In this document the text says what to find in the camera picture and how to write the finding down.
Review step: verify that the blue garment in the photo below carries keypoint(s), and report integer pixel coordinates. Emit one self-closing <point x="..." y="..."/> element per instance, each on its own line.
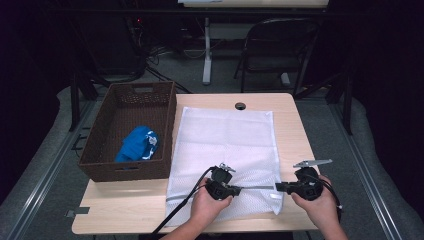
<point x="136" y="145"/>

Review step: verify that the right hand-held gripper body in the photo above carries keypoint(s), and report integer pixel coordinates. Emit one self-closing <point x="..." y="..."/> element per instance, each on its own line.
<point x="308" y="188"/>

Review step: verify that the grey tape piece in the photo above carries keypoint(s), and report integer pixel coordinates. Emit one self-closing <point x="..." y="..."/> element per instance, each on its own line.
<point x="80" y="210"/>

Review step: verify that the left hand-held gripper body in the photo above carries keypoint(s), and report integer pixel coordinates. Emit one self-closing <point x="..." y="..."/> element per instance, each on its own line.
<point x="218" y="188"/>

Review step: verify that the black folding chair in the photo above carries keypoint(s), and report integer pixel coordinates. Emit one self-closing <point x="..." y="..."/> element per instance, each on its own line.
<point x="280" y="43"/>

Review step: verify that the white mesh laundry bag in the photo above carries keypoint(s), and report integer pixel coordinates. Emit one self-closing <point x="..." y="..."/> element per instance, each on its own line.
<point x="226" y="143"/>

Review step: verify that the aluminium floor rail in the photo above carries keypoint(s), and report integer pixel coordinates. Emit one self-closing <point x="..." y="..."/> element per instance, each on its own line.
<point x="50" y="170"/>
<point x="363" y="170"/>

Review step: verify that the brown woven basket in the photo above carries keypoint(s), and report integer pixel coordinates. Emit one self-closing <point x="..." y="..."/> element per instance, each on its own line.
<point x="133" y="110"/>

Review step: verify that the white desk leg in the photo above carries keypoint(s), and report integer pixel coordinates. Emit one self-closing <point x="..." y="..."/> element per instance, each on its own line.
<point x="207" y="60"/>

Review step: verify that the person's left hand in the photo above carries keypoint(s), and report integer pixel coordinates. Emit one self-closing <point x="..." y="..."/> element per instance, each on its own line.
<point x="206" y="208"/>

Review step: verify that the person's right hand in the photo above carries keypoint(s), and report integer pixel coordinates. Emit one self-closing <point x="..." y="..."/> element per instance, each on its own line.
<point x="321" y="206"/>

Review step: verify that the black metal stand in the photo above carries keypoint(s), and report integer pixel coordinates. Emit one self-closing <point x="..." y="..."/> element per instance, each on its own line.
<point x="75" y="100"/>
<point x="348" y="100"/>

